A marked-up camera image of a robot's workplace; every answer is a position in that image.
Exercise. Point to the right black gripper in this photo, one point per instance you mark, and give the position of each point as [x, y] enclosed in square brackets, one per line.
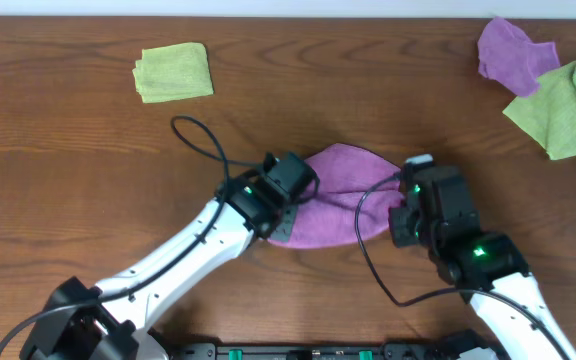
[400, 226]

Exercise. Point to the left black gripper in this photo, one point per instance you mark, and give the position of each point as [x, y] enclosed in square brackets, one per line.
[284, 226]

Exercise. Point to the purple cloth with white tag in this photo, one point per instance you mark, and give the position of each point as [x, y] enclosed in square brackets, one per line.
[346, 172]

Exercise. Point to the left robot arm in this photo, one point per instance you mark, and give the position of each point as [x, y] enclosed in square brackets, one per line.
[112, 319]

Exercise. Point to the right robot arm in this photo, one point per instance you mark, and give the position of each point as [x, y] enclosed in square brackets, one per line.
[486, 267]

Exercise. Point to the crumpled green cloth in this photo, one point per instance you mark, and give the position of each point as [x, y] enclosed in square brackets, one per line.
[549, 115]

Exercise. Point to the folded green cloth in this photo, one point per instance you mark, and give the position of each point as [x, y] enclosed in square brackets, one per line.
[174, 72]

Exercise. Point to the purple cloth at top right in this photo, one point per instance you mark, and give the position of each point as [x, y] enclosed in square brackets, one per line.
[507, 55]

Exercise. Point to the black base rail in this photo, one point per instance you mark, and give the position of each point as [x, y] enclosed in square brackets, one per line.
[388, 351]

